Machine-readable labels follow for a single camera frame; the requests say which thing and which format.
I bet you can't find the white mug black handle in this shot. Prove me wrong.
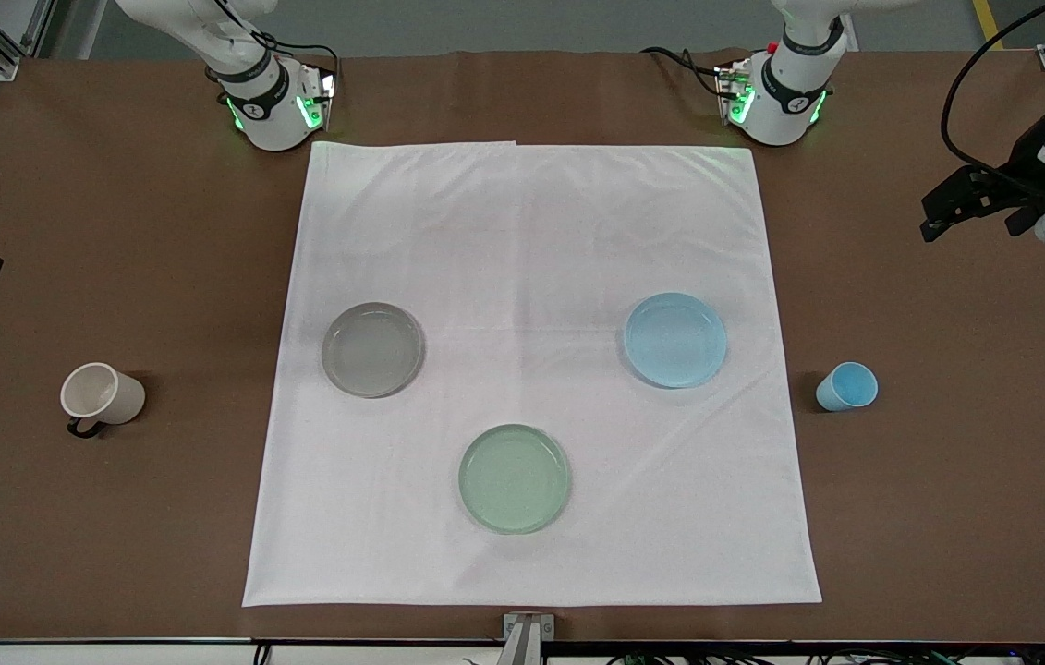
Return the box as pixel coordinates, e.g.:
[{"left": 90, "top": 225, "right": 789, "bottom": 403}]
[{"left": 59, "top": 362, "right": 147, "bottom": 440}]

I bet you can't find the blue cup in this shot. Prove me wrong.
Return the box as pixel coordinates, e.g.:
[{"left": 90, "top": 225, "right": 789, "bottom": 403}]
[{"left": 815, "top": 361, "right": 880, "bottom": 413}]

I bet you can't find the black left base cable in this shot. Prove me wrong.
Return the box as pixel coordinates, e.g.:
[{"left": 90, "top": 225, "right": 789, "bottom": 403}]
[{"left": 640, "top": 46, "right": 728, "bottom": 98}]

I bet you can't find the white square cloth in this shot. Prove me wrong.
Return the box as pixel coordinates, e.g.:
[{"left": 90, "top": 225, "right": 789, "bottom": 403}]
[{"left": 242, "top": 140, "right": 823, "bottom": 608}]

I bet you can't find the gray plate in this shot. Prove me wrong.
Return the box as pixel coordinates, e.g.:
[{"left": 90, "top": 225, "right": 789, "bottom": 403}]
[{"left": 321, "top": 301, "right": 426, "bottom": 399}]

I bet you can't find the black table edge rail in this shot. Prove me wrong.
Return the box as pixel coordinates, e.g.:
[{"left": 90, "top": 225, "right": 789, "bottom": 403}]
[{"left": 0, "top": 636, "right": 1045, "bottom": 659}]

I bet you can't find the black right base cable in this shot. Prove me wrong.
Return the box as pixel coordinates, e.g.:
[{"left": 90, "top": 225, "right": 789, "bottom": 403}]
[{"left": 249, "top": 32, "right": 343, "bottom": 79}]

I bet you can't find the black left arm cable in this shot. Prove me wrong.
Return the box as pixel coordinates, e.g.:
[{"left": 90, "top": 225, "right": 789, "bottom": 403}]
[{"left": 940, "top": 0, "right": 1045, "bottom": 200}]

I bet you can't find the blue plate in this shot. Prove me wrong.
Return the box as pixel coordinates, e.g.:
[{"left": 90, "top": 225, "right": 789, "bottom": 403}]
[{"left": 623, "top": 292, "right": 729, "bottom": 390}]

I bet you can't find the metal table edge bracket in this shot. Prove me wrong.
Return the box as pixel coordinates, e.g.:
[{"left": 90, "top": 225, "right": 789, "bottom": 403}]
[{"left": 503, "top": 612, "right": 555, "bottom": 665}]

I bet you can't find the black base cable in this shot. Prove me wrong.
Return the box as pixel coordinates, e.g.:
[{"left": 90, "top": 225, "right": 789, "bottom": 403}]
[
  {"left": 249, "top": 32, "right": 343, "bottom": 79},
  {"left": 640, "top": 46, "right": 728, "bottom": 98}
]

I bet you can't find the green plate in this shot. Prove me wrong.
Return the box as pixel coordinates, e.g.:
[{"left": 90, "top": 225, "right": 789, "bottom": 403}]
[{"left": 457, "top": 423, "right": 573, "bottom": 536}]

